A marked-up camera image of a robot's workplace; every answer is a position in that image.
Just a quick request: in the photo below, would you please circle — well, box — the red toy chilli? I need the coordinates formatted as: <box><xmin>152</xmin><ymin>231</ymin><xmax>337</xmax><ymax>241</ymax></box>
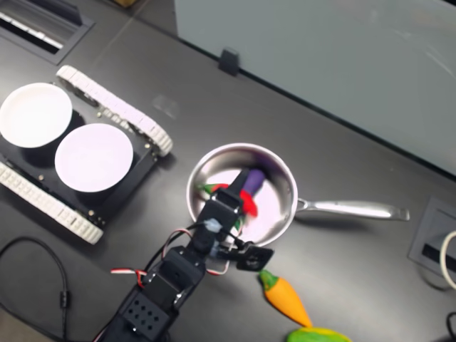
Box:
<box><xmin>197</xmin><ymin>182</ymin><xmax>258</xmax><ymax>217</ymax></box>

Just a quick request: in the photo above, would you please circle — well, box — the yellow green toy corn cob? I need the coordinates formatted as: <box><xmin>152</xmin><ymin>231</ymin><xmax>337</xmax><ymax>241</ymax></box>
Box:
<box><xmin>286</xmin><ymin>326</ymin><xmax>353</xmax><ymax>342</ymax></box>

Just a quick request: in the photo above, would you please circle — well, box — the white bowl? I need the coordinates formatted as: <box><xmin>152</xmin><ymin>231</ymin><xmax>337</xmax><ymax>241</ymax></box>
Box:
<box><xmin>0</xmin><ymin>82</ymin><xmax>74</xmax><ymax>149</ymax></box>
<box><xmin>54</xmin><ymin>123</ymin><xmax>135</xmax><ymax>193</ymax></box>

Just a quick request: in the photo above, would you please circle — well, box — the steel pan with long handle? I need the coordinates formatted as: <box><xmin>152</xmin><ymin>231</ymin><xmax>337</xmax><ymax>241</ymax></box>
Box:
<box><xmin>185</xmin><ymin>142</ymin><xmax>410</xmax><ymax>249</ymax></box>

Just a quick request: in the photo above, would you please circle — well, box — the red white black servo wire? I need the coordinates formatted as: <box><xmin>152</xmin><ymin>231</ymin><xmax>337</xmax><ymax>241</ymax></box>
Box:
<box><xmin>142</xmin><ymin>229</ymin><xmax>233</xmax><ymax>277</ymax></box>
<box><xmin>110</xmin><ymin>266</ymin><xmax>147</xmax><ymax>289</ymax></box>

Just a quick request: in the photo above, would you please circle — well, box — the long black cable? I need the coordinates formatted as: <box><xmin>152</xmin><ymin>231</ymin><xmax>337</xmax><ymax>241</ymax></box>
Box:
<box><xmin>0</xmin><ymin>222</ymin><xmax>247</xmax><ymax>342</ymax></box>

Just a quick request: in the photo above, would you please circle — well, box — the purple toy aubergine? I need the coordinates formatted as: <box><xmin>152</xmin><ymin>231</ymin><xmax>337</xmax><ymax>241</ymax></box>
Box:
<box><xmin>233</xmin><ymin>169</ymin><xmax>267</xmax><ymax>234</ymax></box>

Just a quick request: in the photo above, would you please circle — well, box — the black square gripper camera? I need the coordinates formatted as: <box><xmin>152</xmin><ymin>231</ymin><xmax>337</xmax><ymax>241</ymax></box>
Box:
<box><xmin>235</xmin><ymin>241</ymin><xmax>275</xmax><ymax>274</ymax></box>

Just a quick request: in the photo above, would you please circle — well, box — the white power strip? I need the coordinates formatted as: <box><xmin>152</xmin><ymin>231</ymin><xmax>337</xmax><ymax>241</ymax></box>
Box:
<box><xmin>0</xmin><ymin>13</ymin><xmax>64</xmax><ymax>50</ymax></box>

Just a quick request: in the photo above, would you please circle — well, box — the orange toy carrot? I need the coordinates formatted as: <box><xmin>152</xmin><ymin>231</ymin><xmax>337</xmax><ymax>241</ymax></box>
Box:
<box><xmin>258</xmin><ymin>269</ymin><xmax>314</xmax><ymax>328</ymax></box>

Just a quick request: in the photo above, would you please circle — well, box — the frosted glass partition panel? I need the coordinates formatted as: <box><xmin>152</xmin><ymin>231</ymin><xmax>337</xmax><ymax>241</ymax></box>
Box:
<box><xmin>173</xmin><ymin>0</ymin><xmax>456</xmax><ymax>176</ymax></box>

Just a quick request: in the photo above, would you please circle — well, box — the black partition clip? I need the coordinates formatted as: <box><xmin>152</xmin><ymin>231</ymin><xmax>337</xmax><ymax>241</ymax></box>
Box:
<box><xmin>217</xmin><ymin>48</ymin><xmax>239</xmax><ymax>77</ymax></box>

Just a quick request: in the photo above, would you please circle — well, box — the thick white cable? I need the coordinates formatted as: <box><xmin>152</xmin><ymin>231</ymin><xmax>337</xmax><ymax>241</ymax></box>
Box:
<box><xmin>438</xmin><ymin>230</ymin><xmax>456</xmax><ymax>290</ymax></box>

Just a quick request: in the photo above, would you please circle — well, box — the black table cable box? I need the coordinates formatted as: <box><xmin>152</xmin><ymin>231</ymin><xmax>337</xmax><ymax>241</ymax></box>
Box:
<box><xmin>0</xmin><ymin>0</ymin><xmax>96</xmax><ymax>66</ymax></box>
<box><xmin>407</xmin><ymin>195</ymin><xmax>456</xmax><ymax>279</ymax></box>

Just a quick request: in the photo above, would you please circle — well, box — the black vehicle with white tracks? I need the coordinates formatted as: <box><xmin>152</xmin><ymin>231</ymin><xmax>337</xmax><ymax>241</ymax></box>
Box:
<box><xmin>0</xmin><ymin>65</ymin><xmax>175</xmax><ymax>246</ymax></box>

